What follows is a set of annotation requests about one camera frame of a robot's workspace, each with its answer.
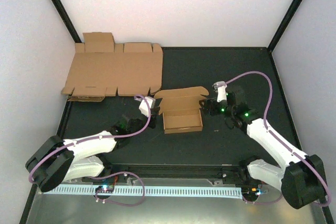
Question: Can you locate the brown cardboard box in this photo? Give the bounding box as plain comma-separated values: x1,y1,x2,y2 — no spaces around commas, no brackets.
154,86,209,134

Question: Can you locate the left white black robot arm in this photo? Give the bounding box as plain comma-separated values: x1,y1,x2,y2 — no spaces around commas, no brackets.
25,105,159,193

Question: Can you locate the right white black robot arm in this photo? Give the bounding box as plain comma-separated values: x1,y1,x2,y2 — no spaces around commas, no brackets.
199,81,330,209

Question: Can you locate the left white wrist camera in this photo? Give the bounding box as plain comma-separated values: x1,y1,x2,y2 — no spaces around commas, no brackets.
134,96,156,118

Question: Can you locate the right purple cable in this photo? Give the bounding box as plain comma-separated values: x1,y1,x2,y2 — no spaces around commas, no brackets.
224,71,332,207

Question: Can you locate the purple cable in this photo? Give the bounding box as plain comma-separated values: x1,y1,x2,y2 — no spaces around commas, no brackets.
28,94,152,206
224,71,332,207

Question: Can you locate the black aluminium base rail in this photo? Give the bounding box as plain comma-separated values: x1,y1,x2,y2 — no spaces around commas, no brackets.
36,163,320,183

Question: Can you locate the white slotted cable duct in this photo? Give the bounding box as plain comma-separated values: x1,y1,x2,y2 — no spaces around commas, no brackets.
46,184,242,199

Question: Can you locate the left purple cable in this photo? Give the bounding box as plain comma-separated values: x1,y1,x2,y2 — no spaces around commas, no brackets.
28,94,152,206

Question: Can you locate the right black frame post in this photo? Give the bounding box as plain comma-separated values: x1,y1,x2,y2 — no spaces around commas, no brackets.
267,0,303,52

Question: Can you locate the black frame post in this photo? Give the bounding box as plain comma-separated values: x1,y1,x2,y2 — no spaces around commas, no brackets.
267,0,303,52
51,0,82,43

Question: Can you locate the left black frame post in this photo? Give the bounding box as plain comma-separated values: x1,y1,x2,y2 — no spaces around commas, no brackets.
51,0,82,43

